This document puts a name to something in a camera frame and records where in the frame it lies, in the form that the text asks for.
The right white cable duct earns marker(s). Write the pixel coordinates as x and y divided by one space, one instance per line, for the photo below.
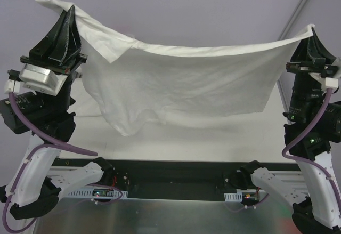
233 197

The left white cable duct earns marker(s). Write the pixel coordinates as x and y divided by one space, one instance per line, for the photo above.
97 193

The white cable duct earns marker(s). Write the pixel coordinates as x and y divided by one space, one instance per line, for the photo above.
97 193
233 197

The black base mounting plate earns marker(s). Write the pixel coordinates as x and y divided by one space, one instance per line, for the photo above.
202 181

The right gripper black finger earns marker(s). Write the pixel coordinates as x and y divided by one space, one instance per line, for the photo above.
300 54
318 52

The right aluminium frame post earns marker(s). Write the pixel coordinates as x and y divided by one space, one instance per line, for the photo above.
295 15

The folded white t shirt stack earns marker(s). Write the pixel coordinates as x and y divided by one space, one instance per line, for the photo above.
85 105

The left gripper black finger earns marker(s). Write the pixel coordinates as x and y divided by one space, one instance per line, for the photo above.
74 45
54 45

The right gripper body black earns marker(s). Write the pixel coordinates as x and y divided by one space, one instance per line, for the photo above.
310 66

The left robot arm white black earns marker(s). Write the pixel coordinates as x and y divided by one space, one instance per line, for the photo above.
38 102

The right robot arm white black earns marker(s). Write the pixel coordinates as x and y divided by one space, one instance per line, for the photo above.
313 125

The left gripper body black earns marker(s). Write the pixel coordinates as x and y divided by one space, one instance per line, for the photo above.
53 62

